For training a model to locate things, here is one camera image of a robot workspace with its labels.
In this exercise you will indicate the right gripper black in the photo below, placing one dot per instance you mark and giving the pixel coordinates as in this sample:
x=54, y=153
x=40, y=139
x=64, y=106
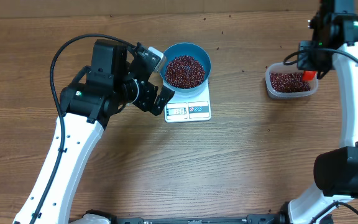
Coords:
x=322, y=72

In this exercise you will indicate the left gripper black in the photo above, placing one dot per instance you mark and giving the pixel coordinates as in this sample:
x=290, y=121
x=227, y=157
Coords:
x=150, y=91

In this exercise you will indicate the red measuring scoop blue handle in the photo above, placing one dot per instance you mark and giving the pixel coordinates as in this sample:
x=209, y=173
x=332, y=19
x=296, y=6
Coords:
x=308, y=75

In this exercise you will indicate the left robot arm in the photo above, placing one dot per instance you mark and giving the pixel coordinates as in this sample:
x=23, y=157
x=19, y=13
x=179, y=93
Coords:
x=118, y=75

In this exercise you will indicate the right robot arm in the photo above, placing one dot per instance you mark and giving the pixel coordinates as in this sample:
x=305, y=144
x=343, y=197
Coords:
x=333, y=46

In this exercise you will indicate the white digital kitchen scale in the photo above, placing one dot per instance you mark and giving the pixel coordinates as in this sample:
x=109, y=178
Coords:
x=188, y=105

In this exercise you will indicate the red beans in bowl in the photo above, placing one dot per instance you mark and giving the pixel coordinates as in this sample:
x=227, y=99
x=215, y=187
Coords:
x=184, y=72

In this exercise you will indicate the blue plastic bowl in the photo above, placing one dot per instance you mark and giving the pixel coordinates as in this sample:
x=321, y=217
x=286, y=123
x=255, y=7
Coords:
x=186, y=48

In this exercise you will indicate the clear plastic container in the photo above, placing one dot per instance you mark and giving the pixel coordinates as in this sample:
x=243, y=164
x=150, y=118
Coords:
x=281, y=68

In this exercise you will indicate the red beans in container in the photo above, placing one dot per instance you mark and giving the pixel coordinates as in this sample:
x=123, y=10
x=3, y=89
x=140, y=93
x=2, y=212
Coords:
x=289, y=82

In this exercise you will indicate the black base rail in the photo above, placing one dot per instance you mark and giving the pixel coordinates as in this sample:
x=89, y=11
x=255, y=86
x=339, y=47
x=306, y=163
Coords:
x=99, y=217

